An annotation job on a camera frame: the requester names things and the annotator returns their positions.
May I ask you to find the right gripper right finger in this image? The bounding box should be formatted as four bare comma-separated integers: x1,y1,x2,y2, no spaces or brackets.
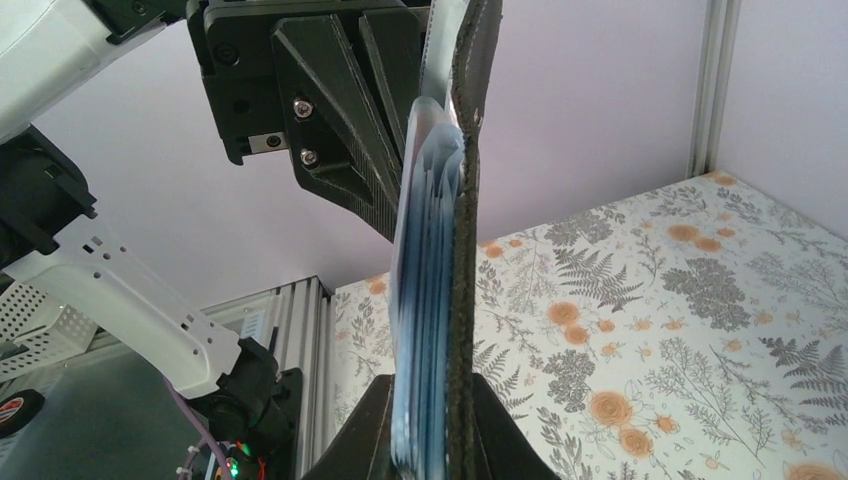
473,373,558,480

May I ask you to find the white perforated basket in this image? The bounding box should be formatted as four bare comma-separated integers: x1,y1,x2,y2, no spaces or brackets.
1,281,98,382

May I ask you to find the floral patterned table mat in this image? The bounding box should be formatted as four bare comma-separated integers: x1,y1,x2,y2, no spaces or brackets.
331,170,848,480

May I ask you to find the black tape roll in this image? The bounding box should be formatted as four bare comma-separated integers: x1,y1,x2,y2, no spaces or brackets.
1,389,46,439

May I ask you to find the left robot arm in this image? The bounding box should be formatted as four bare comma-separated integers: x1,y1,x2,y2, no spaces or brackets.
1,1,433,479

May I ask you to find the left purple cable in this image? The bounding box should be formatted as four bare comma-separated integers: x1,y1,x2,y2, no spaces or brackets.
162,377,240,480

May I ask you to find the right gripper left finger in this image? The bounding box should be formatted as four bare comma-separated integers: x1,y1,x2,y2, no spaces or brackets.
302,374,398,480

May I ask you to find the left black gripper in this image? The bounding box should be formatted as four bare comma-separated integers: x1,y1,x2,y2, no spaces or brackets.
186,1,430,239

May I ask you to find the black leather card holder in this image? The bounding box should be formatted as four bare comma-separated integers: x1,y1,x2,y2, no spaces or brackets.
388,0,505,480

